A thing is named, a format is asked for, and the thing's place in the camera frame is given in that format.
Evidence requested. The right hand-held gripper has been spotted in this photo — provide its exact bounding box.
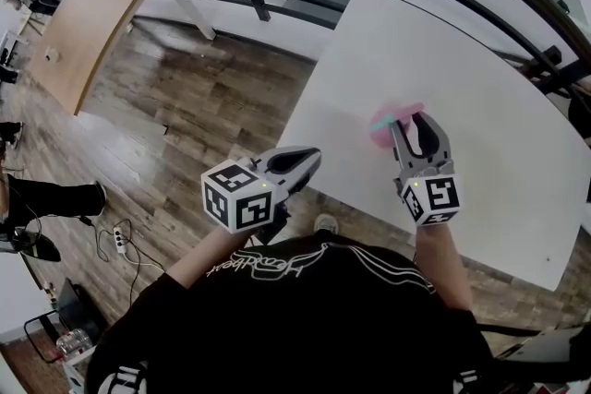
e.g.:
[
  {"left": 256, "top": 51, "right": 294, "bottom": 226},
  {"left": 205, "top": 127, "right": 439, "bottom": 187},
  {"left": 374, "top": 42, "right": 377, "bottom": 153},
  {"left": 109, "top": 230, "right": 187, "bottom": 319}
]
[{"left": 390, "top": 111, "right": 463, "bottom": 227}]

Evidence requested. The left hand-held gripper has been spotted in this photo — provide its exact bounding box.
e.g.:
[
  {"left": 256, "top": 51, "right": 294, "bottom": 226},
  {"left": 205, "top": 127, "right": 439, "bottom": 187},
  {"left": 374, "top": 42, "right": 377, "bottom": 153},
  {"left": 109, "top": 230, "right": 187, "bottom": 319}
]
[{"left": 201, "top": 146, "right": 322, "bottom": 241}]

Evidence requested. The pink bottle with blue cap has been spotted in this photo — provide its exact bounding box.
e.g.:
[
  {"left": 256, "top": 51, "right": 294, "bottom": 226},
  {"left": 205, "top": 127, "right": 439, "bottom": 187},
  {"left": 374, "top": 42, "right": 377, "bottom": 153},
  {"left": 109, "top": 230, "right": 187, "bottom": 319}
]
[{"left": 368, "top": 101, "right": 426, "bottom": 149}]

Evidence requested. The person's right forearm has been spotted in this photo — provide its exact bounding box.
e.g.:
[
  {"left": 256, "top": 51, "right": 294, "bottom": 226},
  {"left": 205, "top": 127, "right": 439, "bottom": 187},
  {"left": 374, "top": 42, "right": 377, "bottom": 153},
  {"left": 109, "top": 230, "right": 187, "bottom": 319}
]
[{"left": 413, "top": 223, "right": 475, "bottom": 313}]

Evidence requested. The person's left forearm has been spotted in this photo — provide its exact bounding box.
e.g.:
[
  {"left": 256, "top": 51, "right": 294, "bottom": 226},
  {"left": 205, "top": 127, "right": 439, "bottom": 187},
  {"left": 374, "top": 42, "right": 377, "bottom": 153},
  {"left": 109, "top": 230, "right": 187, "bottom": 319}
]
[{"left": 164, "top": 223, "right": 253, "bottom": 290}]

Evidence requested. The clear plastic water bottle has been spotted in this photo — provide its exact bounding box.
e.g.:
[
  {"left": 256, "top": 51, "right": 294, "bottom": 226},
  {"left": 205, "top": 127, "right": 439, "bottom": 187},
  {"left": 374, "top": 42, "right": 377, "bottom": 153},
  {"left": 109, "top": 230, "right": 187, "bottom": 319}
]
[{"left": 54, "top": 327, "right": 93, "bottom": 356}]

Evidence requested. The person's grey shoe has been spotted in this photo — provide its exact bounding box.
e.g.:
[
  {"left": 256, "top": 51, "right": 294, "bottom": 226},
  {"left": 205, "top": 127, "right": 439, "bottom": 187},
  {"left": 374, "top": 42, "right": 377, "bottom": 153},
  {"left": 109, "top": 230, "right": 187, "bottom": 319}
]
[{"left": 313, "top": 212, "right": 337, "bottom": 234}]

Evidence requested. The person's black printed shirt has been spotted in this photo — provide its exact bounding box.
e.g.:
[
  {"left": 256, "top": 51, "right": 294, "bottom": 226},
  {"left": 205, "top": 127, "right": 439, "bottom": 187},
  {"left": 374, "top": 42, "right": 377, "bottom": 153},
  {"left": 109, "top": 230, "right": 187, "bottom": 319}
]
[{"left": 85, "top": 230, "right": 498, "bottom": 394}]

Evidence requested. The white power strip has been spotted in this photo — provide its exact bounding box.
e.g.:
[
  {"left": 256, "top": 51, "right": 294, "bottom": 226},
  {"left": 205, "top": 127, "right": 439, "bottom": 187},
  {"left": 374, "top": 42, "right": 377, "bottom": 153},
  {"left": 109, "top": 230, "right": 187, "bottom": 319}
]
[{"left": 113, "top": 226, "right": 131, "bottom": 255}]

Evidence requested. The wooden table with white legs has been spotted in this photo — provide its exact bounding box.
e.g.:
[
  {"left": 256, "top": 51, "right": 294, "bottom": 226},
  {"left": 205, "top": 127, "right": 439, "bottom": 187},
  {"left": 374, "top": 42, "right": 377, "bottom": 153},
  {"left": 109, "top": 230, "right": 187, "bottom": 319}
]
[{"left": 25, "top": 0, "right": 218, "bottom": 116}]

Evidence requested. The black flat panel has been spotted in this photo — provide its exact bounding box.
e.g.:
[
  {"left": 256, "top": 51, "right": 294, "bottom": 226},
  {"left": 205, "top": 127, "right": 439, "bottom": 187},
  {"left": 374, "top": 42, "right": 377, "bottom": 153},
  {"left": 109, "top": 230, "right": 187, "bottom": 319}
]
[{"left": 57, "top": 279, "right": 101, "bottom": 338}]

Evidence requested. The white power strip cable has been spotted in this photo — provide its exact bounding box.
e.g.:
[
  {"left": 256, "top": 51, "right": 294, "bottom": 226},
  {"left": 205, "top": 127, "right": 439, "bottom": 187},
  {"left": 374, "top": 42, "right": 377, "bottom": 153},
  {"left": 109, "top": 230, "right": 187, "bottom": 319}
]
[{"left": 122, "top": 251, "right": 165, "bottom": 271}]

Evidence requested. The black cable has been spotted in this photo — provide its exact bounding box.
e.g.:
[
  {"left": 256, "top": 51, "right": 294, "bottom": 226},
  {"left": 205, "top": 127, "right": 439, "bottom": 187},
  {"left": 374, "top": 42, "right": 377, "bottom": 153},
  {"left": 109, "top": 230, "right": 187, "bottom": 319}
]
[{"left": 80, "top": 216, "right": 142, "bottom": 305}]

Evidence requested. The white and black harness strap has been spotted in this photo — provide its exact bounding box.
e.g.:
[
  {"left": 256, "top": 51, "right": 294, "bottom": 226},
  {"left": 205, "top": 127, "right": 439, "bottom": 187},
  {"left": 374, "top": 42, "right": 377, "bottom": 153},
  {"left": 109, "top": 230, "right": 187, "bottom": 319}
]
[{"left": 96, "top": 362, "right": 149, "bottom": 394}]

